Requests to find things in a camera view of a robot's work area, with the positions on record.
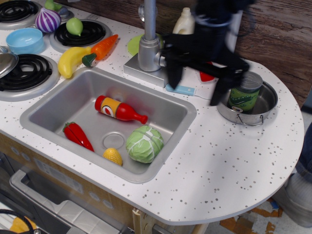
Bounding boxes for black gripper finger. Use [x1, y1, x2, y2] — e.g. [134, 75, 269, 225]
[166, 58, 183, 89]
[210, 70, 245, 106]

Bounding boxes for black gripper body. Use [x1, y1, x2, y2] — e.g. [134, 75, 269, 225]
[163, 23, 250, 72]

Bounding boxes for green pickle can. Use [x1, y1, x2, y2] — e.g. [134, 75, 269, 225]
[227, 71, 263, 114]

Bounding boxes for small steel pan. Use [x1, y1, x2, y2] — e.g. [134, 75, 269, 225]
[217, 81, 278, 126]

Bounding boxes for red apple slice toy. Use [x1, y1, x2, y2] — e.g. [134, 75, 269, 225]
[199, 71, 215, 83]

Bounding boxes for silver toy faucet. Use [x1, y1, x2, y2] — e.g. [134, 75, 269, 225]
[124, 0, 168, 87]

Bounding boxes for cream detergent bottle toy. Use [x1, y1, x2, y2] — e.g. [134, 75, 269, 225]
[173, 7, 195, 35]

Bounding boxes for green round plate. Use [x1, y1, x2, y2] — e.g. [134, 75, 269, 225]
[127, 34, 164, 56]

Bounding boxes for red ketchup bottle toy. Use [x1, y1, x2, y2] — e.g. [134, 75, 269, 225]
[95, 96, 148, 124]

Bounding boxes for orange carrot toy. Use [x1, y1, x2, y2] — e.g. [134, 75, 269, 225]
[82, 35, 118, 67]

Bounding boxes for green cabbage toy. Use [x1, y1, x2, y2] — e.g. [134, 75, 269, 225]
[126, 125, 164, 164]

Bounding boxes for back right stove burner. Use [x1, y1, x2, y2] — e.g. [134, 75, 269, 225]
[49, 19, 112, 53]

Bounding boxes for stove burner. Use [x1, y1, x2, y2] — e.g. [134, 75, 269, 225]
[0, 0, 42, 30]
[0, 54, 60, 102]
[49, 19, 112, 53]

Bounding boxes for yellow banana toy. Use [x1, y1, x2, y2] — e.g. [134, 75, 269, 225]
[58, 47, 91, 78]

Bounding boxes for yellow corn toy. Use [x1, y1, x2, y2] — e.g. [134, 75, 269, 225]
[102, 148, 123, 166]

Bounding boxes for silver sink basin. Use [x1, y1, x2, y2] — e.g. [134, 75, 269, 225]
[20, 68, 196, 183]

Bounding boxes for green pear toy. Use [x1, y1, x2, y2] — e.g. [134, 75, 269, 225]
[66, 18, 83, 36]

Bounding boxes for red chili pepper toy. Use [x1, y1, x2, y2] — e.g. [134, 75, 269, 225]
[62, 122, 94, 152]

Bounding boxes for purple striped onion toy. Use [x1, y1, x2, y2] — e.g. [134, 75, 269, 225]
[35, 8, 61, 33]

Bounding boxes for front left stove burner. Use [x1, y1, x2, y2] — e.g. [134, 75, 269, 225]
[0, 54, 60, 102]

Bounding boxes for green toy on knob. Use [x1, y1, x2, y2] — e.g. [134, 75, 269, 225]
[44, 0, 62, 11]

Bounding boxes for light blue bowl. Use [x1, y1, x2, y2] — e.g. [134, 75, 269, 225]
[6, 28, 44, 55]

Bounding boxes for silver pot lid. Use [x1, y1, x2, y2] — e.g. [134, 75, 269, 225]
[0, 46, 19, 78]

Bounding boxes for back left stove burner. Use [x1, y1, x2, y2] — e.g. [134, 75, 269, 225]
[0, 0, 42, 30]

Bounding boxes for blue handled toy knife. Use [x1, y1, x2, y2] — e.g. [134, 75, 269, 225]
[165, 83, 217, 101]

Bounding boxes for oven door with handle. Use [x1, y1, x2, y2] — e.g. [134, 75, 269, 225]
[10, 170, 134, 234]

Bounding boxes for yellow object with cable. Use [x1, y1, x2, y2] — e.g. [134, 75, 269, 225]
[0, 209, 37, 234]

